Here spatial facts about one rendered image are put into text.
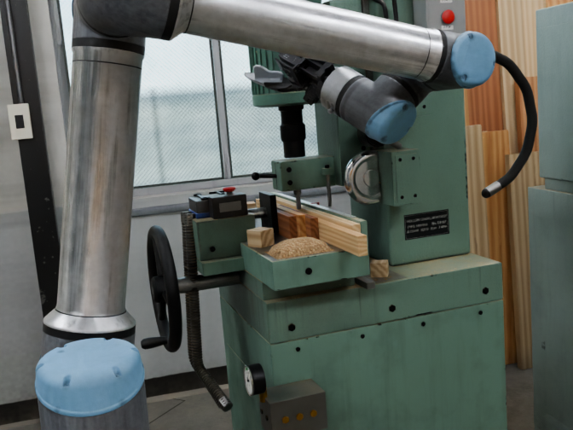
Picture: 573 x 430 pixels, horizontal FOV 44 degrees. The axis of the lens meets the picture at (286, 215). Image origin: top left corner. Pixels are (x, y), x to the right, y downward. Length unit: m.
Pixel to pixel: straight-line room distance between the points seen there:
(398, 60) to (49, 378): 0.71
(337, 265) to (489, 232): 1.73
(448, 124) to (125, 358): 1.00
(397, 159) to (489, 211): 1.57
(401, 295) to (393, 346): 0.12
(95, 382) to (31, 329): 2.04
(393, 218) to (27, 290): 1.74
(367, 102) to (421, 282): 0.48
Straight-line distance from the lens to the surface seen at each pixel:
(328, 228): 1.51
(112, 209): 1.17
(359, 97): 1.32
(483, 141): 3.08
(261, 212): 1.68
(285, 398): 1.48
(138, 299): 3.02
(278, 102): 1.60
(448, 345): 1.70
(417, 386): 1.69
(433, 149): 1.72
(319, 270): 1.44
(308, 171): 1.66
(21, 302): 3.02
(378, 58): 1.17
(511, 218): 3.09
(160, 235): 1.57
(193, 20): 1.08
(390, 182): 1.58
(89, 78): 1.17
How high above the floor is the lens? 1.21
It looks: 9 degrees down
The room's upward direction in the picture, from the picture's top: 5 degrees counter-clockwise
